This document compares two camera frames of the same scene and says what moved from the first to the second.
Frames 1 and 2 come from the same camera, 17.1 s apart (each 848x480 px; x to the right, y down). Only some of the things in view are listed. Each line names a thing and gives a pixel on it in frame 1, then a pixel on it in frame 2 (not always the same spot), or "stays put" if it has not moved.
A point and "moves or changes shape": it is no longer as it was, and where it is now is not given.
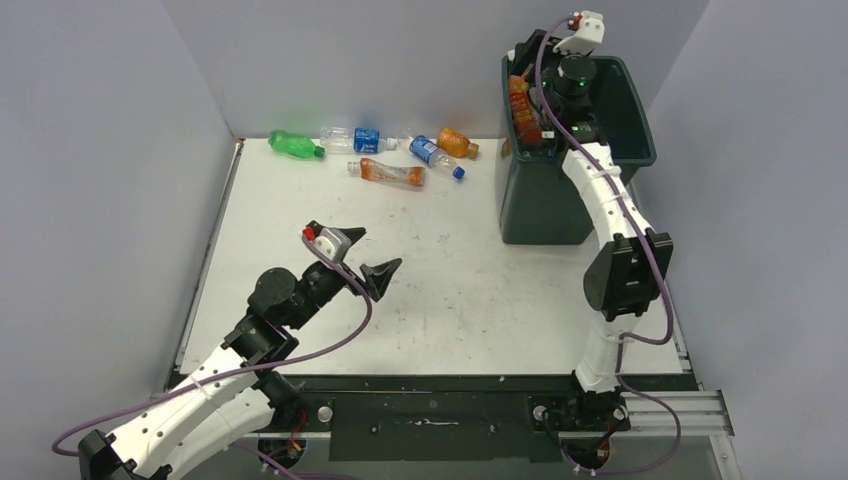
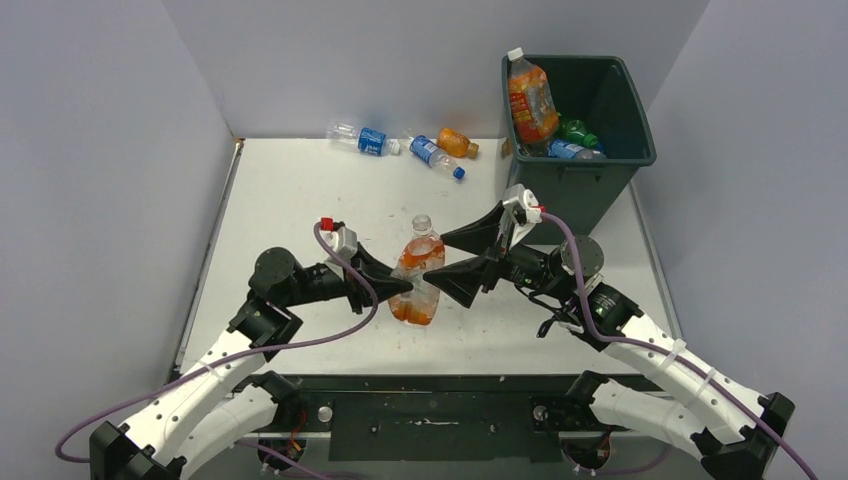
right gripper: (523, 52) to (462, 280)
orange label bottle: (374, 170) to (418, 305)
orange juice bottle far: (454, 144) stays put
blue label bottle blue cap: (436, 157) stays put
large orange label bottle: (525, 113) stays put
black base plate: (442, 418) stays put
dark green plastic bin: (539, 204) stays put
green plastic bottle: (294, 145) moves or changes shape
